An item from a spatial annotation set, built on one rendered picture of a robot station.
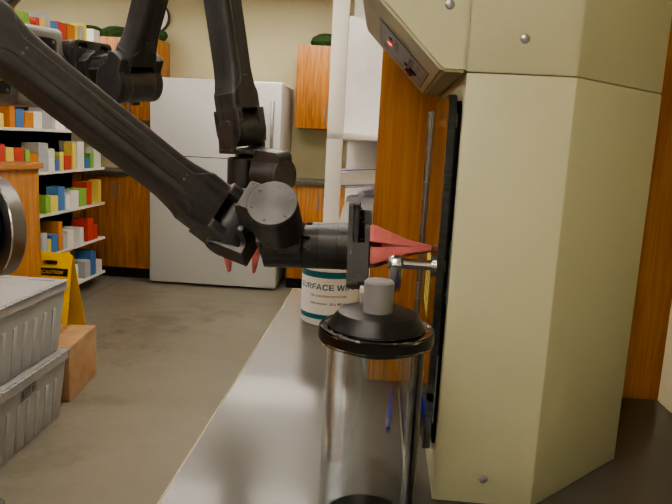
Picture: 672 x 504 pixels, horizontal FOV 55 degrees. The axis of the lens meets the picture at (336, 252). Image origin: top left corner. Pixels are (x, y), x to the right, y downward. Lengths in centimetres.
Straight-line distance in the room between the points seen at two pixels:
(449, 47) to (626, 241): 33
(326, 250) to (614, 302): 35
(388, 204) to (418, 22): 43
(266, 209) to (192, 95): 511
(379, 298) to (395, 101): 52
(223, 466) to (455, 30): 56
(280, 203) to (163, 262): 528
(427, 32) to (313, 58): 530
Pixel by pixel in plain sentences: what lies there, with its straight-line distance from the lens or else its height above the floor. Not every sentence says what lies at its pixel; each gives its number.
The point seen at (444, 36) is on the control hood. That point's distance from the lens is 70.
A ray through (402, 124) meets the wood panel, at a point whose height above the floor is 137.
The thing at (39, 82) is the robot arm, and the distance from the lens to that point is 76.
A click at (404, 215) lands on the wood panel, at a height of 122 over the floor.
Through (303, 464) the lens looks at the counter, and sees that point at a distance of 84.
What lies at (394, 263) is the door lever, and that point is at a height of 120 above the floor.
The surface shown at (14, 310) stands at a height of 62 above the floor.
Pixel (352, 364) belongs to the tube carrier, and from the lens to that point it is 58.
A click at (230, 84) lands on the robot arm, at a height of 142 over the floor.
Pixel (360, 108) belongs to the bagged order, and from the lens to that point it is 212.
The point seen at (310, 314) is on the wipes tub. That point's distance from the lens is 142.
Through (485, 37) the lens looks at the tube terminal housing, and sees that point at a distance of 70.
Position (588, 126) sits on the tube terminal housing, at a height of 136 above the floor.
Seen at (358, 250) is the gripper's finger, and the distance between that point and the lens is 76.
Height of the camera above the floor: 133
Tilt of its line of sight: 10 degrees down
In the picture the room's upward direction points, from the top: 3 degrees clockwise
